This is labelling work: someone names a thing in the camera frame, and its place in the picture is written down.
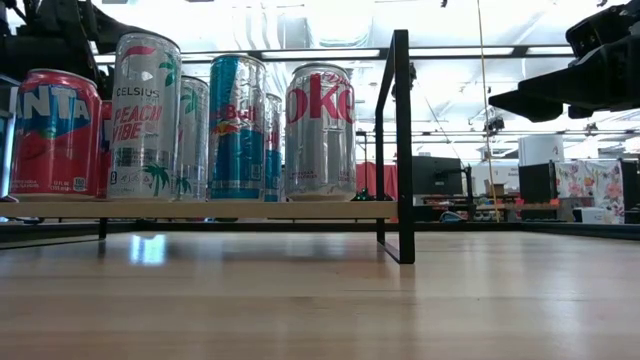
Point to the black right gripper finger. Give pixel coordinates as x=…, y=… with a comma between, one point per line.
x=590, y=80

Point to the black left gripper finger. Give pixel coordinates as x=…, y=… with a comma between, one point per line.
x=112, y=25

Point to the white Celsius Peach Vibe can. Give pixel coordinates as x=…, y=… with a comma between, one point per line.
x=194, y=140
x=145, y=120

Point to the red Fanta can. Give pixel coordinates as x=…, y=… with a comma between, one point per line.
x=105, y=160
x=55, y=135

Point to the blue silver Red Bull can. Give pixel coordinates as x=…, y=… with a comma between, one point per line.
x=237, y=130
x=274, y=150

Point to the silver Diet Coke can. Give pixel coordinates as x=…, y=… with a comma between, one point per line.
x=320, y=135

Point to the white cabinet box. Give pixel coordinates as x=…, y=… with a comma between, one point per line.
x=540, y=150

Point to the floral patterned cloth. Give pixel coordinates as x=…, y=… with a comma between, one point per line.
x=590, y=180

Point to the black square panel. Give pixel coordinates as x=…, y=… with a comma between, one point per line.
x=537, y=182

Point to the white container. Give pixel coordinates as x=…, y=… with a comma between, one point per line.
x=594, y=215

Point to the black overhead beam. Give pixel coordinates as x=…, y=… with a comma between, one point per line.
x=450, y=51

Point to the cluttered background workbench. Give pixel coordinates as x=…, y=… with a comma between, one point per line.
x=500, y=206

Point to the black background monitor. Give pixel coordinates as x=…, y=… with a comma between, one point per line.
x=435, y=175

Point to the red cloth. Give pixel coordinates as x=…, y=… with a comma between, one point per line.
x=370, y=180

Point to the black aluminium table frame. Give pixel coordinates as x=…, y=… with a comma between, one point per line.
x=550, y=230

